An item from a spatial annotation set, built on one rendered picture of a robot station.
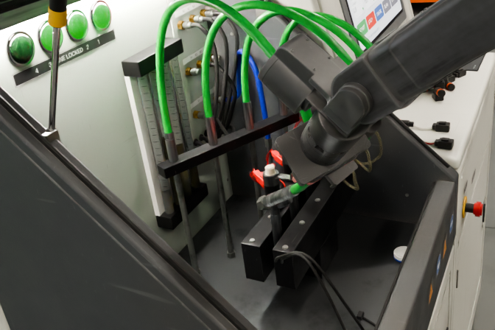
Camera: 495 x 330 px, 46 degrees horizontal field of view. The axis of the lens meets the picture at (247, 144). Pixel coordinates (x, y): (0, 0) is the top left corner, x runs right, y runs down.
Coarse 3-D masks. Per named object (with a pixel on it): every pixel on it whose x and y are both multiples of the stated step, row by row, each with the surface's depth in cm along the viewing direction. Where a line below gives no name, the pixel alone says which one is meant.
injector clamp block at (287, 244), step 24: (336, 192) 117; (264, 216) 110; (288, 216) 112; (312, 216) 108; (336, 216) 118; (264, 240) 103; (288, 240) 102; (312, 240) 107; (336, 240) 120; (264, 264) 104; (288, 264) 100; (312, 264) 114
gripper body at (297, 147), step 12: (288, 132) 70; (300, 132) 70; (276, 144) 70; (288, 144) 70; (300, 144) 70; (312, 144) 65; (360, 144) 70; (288, 156) 69; (300, 156) 69; (312, 156) 68; (324, 156) 66; (336, 156) 65; (348, 156) 70; (300, 168) 69; (312, 168) 69; (324, 168) 69; (300, 180) 68
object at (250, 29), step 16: (176, 0) 86; (192, 0) 83; (208, 0) 80; (240, 16) 77; (160, 32) 94; (256, 32) 75; (160, 48) 96; (272, 48) 74; (160, 64) 98; (160, 80) 100; (160, 96) 102; (304, 112) 73
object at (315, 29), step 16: (256, 0) 95; (224, 16) 98; (288, 16) 93; (304, 16) 92; (208, 32) 101; (320, 32) 92; (208, 48) 103; (336, 48) 92; (208, 64) 105; (208, 80) 107; (208, 96) 108; (208, 112) 109; (208, 128) 110
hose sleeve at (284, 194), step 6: (288, 186) 82; (276, 192) 85; (282, 192) 83; (288, 192) 82; (264, 198) 88; (270, 198) 86; (276, 198) 85; (282, 198) 84; (288, 198) 83; (264, 204) 88; (270, 204) 87; (276, 204) 87
